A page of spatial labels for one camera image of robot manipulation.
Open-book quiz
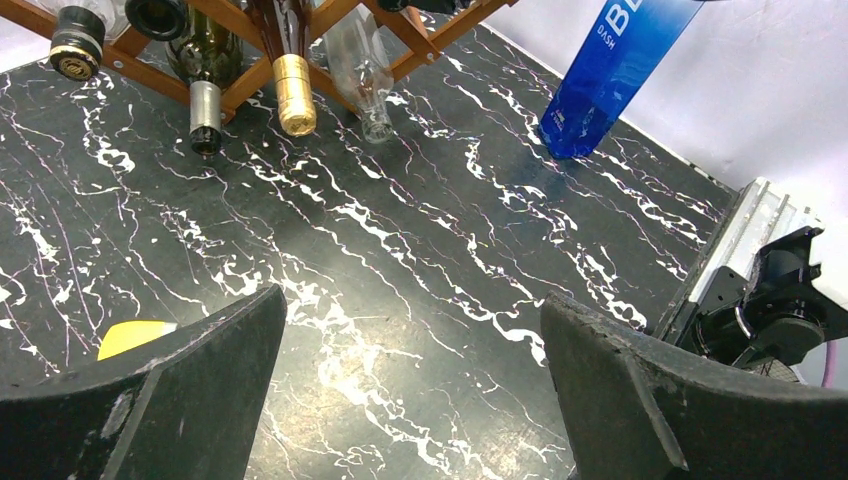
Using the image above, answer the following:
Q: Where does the blue square glass bottle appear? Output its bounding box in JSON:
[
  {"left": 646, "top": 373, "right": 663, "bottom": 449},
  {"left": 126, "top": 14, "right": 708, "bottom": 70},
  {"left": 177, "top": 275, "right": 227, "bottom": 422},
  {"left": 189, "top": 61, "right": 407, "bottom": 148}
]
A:
[{"left": 538, "top": 0, "right": 703, "bottom": 159}]

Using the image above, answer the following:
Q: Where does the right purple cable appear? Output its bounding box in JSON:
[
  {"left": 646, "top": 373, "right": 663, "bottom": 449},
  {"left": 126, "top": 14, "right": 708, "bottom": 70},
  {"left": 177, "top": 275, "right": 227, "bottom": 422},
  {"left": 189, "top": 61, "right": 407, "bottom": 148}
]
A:
[{"left": 821, "top": 339, "right": 839, "bottom": 390}]

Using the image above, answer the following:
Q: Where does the brown wooden wine rack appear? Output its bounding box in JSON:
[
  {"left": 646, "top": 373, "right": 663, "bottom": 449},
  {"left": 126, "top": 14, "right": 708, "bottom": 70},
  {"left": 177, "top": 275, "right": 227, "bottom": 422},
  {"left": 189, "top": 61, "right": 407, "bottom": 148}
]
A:
[{"left": 0, "top": 0, "right": 518, "bottom": 125}]

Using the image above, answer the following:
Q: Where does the black capped bottle in rack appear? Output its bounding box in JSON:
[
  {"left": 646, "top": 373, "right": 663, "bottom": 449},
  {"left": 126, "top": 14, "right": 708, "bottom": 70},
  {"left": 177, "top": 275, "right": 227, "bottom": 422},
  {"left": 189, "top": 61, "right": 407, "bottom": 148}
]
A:
[{"left": 34, "top": 0, "right": 129, "bottom": 82}]

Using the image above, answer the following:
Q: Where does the silver capped wine bottle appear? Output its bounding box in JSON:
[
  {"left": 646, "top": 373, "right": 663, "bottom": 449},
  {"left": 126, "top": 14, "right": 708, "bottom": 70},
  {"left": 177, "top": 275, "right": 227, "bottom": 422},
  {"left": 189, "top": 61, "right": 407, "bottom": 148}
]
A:
[{"left": 166, "top": 7, "right": 243, "bottom": 156}]

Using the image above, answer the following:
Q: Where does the dark green wine bottle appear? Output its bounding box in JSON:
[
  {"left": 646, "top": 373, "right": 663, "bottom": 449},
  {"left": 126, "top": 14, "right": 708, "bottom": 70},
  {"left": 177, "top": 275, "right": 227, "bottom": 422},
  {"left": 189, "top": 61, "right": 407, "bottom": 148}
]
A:
[{"left": 124, "top": 0, "right": 188, "bottom": 41}]

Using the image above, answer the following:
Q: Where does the gold capped wine bottle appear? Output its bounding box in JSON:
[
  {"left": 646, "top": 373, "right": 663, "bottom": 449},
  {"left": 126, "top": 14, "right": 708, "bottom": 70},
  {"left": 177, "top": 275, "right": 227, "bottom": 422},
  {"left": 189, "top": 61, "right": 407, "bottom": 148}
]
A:
[{"left": 248, "top": 0, "right": 317, "bottom": 137}]

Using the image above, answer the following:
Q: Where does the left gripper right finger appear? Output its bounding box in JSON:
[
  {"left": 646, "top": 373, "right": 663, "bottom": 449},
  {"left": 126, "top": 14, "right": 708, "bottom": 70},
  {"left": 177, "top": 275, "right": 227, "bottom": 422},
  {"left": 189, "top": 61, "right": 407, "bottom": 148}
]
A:
[{"left": 540, "top": 292, "right": 847, "bottom": 479}]

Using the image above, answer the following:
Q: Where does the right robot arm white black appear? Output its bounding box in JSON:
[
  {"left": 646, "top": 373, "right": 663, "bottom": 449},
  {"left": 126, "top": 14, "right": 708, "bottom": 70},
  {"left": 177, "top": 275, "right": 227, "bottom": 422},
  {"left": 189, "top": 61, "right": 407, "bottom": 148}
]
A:
[{"left": 664, "top": 226, "right": 847, "bottom": 369}]

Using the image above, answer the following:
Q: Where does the clear empty bottle in rack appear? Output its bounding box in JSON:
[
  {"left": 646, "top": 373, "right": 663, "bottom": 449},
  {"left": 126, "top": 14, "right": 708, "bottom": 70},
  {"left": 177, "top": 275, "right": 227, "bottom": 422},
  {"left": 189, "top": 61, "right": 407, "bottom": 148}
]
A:
[{"left": 323, "top": 5, "right": 394, "bottom": 144}]

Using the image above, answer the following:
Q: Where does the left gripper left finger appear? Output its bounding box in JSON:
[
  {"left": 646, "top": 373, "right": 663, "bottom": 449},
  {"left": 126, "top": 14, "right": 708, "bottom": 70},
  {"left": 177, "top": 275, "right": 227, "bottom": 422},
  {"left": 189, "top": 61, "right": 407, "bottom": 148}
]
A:
[{"left": 1, "top": 286, "right": 287, "bottom": 479}]

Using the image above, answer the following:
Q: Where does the yellow grey small block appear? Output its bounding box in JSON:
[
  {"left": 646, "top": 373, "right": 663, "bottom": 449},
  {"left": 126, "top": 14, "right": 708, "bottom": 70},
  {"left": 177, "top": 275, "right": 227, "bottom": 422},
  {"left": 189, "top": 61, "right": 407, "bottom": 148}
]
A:
[{"left": 97, "top": 320, "right": 179, "bottom": 361}]

